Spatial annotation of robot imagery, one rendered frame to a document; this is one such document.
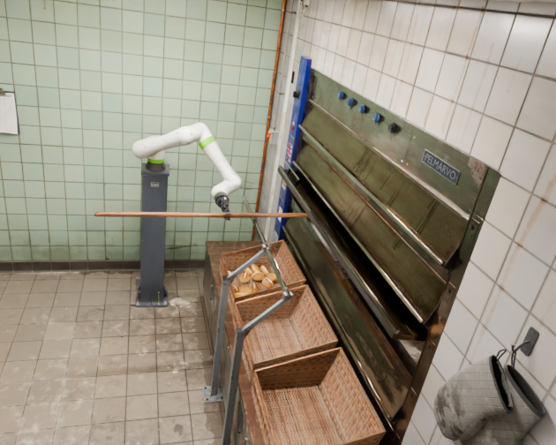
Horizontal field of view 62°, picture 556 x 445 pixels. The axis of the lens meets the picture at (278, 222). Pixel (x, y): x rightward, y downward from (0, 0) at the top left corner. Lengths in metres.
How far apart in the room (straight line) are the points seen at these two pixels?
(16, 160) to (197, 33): 1.75
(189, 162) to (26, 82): 1.36
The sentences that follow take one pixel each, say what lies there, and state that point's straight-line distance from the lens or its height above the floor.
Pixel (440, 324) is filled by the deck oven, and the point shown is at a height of 1.49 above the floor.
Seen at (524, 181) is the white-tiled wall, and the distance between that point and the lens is 1.55.
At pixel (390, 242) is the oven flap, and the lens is 2.19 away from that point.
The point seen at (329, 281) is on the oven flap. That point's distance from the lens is 2.81.
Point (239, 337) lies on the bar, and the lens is 2.45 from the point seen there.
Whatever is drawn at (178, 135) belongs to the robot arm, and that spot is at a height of 1.58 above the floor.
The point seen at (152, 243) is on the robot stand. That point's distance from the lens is 3.86.
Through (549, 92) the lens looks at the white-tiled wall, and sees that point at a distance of 1.53.
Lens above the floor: 2.50
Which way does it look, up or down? 26 degrees down
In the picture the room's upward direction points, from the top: 9 degrees clockwise
